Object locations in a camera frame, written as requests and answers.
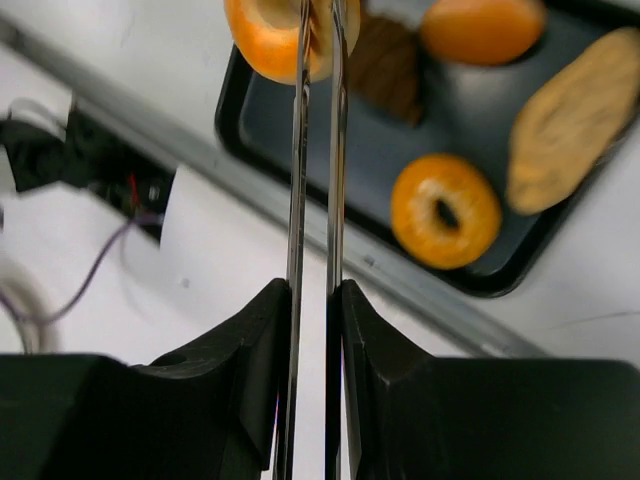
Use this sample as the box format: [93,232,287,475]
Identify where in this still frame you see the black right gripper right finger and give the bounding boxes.
[341,280,639,479]

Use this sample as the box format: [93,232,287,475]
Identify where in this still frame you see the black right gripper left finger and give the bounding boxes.
[1,279,290,479]

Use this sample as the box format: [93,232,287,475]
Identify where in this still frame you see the metal tongs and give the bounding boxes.
[272,0,349,480]

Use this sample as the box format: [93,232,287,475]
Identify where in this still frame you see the orange bagel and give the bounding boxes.
[224,0,333,85]
[390,153,502,270]

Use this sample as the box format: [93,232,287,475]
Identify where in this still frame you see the long tan bread loaf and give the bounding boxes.
[506,27,639,215]

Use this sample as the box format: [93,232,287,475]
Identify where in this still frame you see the brown chocolate croissant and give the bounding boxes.
[347,12,425,127]

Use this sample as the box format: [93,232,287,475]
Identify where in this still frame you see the orange oval bun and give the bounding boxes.
[419,0,547,66]

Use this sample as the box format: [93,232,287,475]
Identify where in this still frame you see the aluminium front rail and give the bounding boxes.
[1,1,543,357]

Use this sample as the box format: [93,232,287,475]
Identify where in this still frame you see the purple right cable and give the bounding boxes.
[0,212,166,326]

